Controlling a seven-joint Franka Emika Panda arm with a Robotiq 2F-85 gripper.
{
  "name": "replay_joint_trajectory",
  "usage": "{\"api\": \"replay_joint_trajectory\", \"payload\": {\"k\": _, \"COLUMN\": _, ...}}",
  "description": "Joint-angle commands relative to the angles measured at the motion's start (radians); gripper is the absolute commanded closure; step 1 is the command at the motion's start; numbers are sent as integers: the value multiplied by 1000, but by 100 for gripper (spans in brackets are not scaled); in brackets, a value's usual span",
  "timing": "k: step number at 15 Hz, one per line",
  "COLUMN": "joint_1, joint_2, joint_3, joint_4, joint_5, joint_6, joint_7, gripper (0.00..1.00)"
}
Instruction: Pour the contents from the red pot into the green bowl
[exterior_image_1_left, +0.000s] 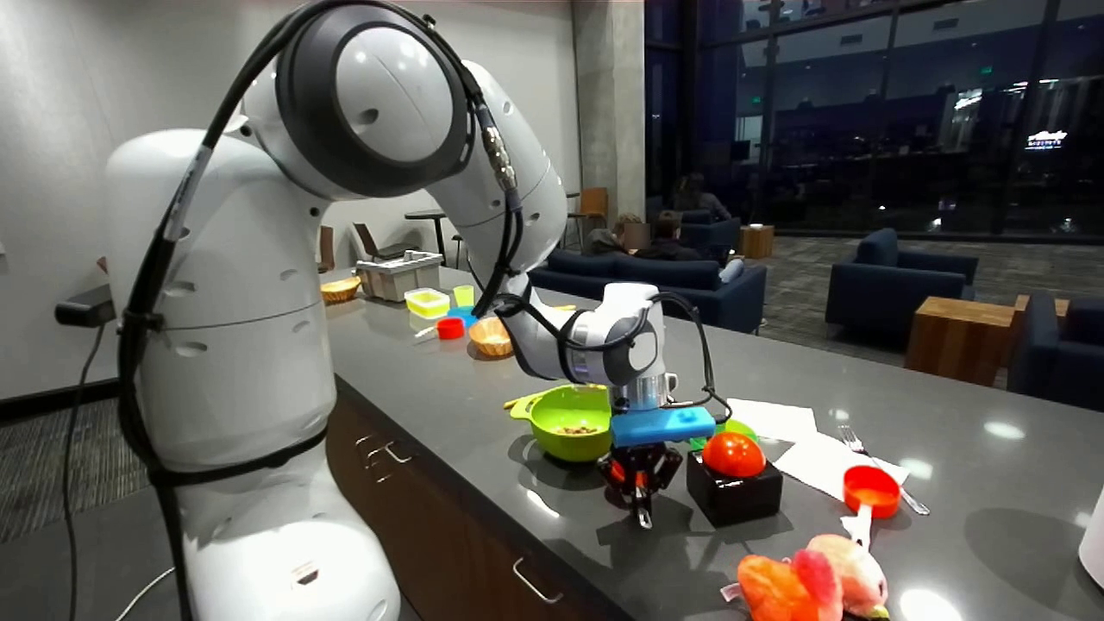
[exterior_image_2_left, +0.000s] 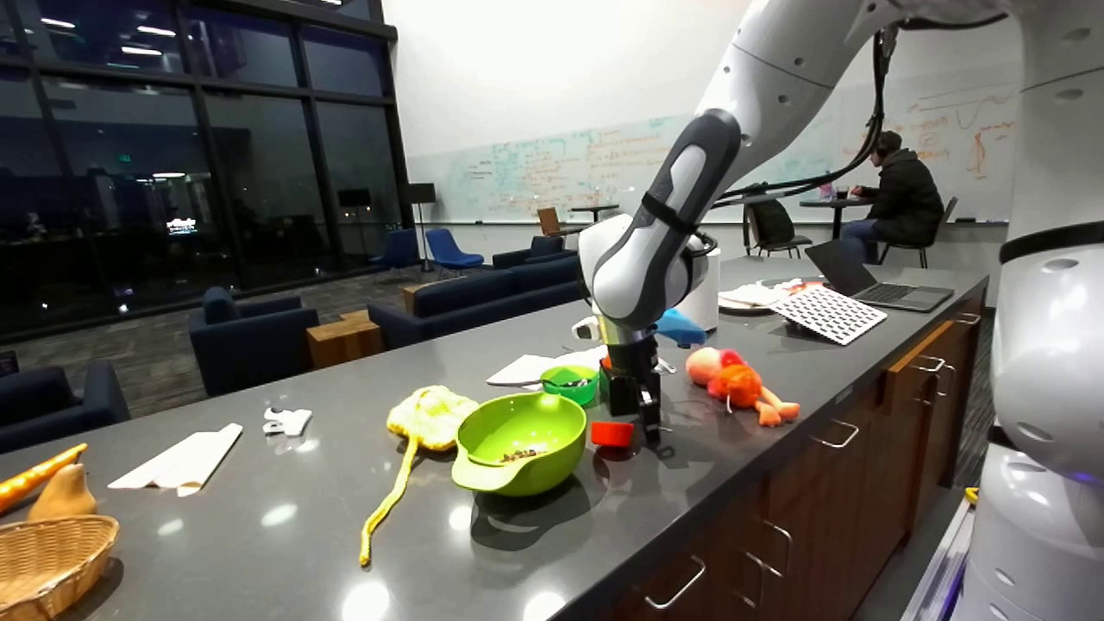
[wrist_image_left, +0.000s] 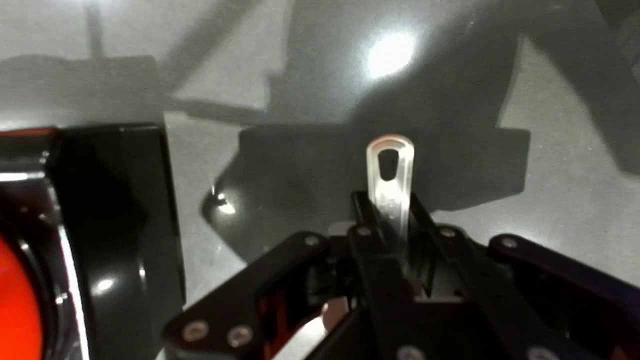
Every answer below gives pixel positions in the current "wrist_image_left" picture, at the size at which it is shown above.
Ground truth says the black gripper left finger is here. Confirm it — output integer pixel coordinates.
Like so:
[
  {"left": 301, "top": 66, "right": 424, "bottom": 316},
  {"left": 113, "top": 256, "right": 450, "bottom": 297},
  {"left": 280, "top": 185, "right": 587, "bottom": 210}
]
[{"left": 163, "top": 187, "right": 428, "bottom": 360}]

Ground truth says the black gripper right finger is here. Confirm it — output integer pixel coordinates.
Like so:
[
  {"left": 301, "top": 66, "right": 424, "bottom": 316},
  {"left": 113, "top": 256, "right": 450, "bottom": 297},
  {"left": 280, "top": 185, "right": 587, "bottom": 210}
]
[{"left": 407, "top": 191, "right": 640, "bottom": 360}]

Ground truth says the small red pot white handle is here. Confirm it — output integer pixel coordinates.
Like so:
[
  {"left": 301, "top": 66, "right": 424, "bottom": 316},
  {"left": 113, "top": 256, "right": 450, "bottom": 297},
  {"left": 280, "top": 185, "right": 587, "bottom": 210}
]
[{"left": 364, "top": 133, "right": 416, "bottom": 281}]

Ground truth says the black box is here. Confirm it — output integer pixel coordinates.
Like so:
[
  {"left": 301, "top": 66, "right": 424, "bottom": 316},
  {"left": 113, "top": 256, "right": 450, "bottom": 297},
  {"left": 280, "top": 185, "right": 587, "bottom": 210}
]
[{"left": 0, "top": 122, "right": 189, "bottom": 360}]

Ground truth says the red orange toy tomato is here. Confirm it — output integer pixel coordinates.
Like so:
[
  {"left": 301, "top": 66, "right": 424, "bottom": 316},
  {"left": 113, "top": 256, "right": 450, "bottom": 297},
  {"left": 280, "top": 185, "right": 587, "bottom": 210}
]
[{"left": 0, "top": 228, "right": 48, "bottom": 360}]

